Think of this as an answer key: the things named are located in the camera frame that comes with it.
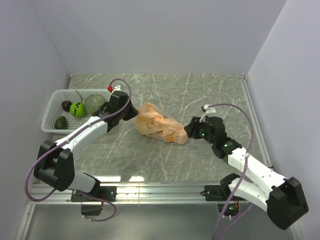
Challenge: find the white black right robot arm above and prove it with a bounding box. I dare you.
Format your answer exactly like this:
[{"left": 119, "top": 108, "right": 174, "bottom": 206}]
[{"left": 184, "top": 116, "right": 309, "bottom": 230}]

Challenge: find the orange translucent plastic bag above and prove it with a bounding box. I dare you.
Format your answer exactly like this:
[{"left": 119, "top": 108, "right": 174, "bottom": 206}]
[{"left": 134, "top": 102, "right": 189, "bottom": 145}]

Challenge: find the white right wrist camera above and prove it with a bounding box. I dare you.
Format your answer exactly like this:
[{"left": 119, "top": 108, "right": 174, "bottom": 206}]
[{"left": 199, "top": 104, "right": 213, "bottom": 123}]

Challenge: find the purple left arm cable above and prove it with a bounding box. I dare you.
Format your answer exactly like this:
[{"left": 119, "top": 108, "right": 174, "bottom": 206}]
[{"left": 24, "top": 78, "right": 132, "bottom": 223}]

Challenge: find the bright green watermelon toy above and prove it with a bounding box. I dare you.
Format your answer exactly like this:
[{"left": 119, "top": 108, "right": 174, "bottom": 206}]
[{"left": 69, "top": 102, "right": 86, "bottom": 118}]

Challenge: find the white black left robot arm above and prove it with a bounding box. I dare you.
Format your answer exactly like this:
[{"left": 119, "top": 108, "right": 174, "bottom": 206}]
[{"left": 33, "top": 90, "right": 138, "bottom": 201}]

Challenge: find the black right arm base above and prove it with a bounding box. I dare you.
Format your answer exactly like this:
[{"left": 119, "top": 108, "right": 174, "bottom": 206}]
[{"left": 200, "top": 173, "right": 240, "bottom": 219}]

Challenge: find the white edge rail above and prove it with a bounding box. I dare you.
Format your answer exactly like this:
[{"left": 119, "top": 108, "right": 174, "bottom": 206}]
[{"left": 238, "top": 75, "right": 274, "bottom": 170}]

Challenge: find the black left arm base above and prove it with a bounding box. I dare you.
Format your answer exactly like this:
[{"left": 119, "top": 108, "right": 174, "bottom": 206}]
[{"left": 70, "top": 186, "right": 117, "bottom": 219}]

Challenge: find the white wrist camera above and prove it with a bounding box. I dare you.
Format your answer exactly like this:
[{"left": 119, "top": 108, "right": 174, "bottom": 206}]
[
  {"left": 107, "top": 84, "right": 124, "bottom": 93},
  {"left": 199, "top": 104, "right": 213, "bottom": 123}
]

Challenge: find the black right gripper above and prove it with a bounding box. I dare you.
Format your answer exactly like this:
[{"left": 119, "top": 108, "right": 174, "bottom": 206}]
[{"left": 183, "top": 116, "right": 216, "bottom": 146}]

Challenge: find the dark green avocado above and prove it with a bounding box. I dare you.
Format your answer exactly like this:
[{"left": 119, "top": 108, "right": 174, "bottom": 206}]
[{"left": 54, "top": 116, "right": 68, "bottom": 130}]

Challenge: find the white plastic basket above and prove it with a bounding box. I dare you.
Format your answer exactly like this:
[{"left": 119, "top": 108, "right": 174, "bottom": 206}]
[{"left": 40, "top": 89, "right": 111, "bottom": 135}]

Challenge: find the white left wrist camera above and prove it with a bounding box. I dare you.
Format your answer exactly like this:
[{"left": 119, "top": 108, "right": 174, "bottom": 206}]
[{"left": 107, "top": 84, "right": 124, "bottom": 93}]

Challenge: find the netted green melon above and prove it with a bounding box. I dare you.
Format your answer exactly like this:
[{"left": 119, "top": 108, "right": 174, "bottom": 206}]
[{"left": 84, "top": 94, "right": 107, "bottom": 115}]

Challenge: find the dark brown round fruit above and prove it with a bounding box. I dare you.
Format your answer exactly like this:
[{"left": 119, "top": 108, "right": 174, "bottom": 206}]
[{"left": 61, "top": 100, "right": 72, "bottom": 112}]

